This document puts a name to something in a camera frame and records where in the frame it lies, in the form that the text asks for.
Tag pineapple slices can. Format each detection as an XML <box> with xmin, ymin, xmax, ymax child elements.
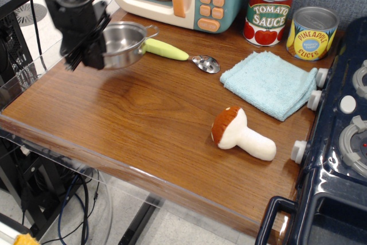
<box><xmin>286</xmin><ymin>6</ymin><xmax>339</xmax><ymax>61</ymax></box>

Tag navy blue toy stove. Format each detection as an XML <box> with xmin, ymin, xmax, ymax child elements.
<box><xmin>256</xmin><ymin>17</ymin><xmax>366</xmax><ymax>244</ymax></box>

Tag small steel pot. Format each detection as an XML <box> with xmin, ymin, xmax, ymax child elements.
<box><xmin>103</xmin><ymin>21</ymin><xmax>159</xmax><ymax>69</ymax></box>

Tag spoon with green carrot handle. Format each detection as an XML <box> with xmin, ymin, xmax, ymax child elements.
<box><xmin>143</xmin><ymin>38</ymin><xmax>221</xmax><ymax>74</ymax></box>

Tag tomato sauce can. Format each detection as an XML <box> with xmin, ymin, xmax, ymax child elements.
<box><xmin>243</xmin><ymin>0</ymin><xmax>293</xmax><ymax>46</ymax></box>

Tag plush brown white mushroom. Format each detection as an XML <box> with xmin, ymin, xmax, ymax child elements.
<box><xmin>211</xmin><ymin>106</ymin><xmax>276</xmax><ymax>161</ymax></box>

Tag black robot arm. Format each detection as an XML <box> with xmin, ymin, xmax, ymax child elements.
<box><xmin>45</xmin><ymin>0</ymin><xmax>111</xmax><ymax>71</ymax></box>

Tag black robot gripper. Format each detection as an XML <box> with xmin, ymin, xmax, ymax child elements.
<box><xmin>45</xmin><ymin>0</ymin><xmax>111</xmax><ymax>71</ymax></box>

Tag black side desk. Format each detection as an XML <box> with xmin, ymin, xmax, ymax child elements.
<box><xmin>1</xmin><ymin>0</ymin><xmax>32</xmax><ymax>107</ymax></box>

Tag black and blue floor cables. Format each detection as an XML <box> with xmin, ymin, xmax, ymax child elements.
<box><xmin>17</xmin><ymin>167</ymin><xmax>101</xmax><ymax>245</ymax></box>

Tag light blue folded cloth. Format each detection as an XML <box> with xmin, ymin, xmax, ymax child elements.
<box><xmin>220</xmin><ymin>51</ymin><xmax>318</xmax><ymax>122</ymax></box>

